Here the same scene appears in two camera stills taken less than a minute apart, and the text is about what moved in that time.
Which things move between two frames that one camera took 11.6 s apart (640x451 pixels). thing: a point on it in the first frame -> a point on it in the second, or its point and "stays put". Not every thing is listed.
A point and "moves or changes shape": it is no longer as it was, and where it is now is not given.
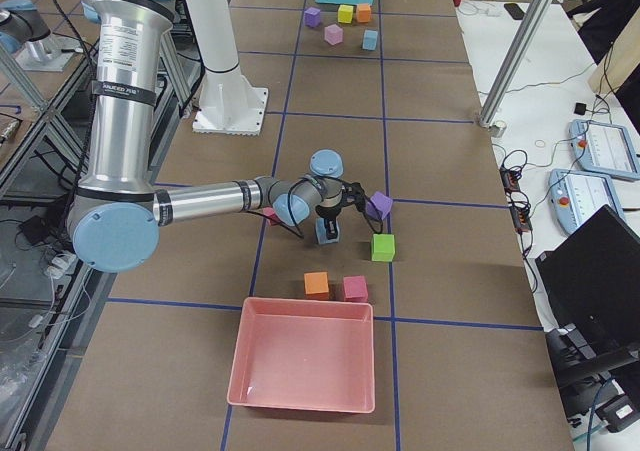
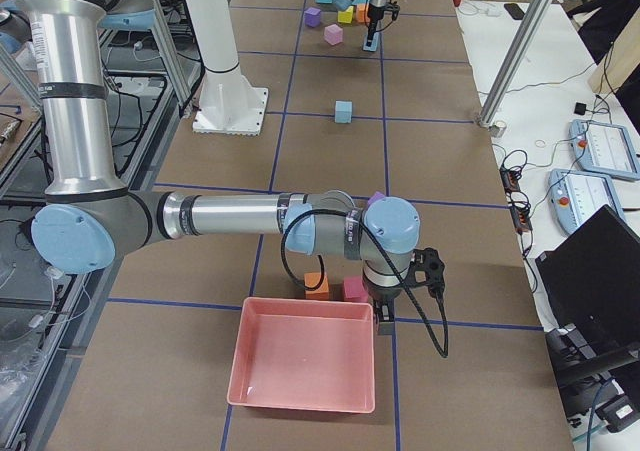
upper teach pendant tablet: (605, 149) stays put
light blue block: (320, 227) moves or changes shape
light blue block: (369, 41) stays put
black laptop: (592, 285) stays put
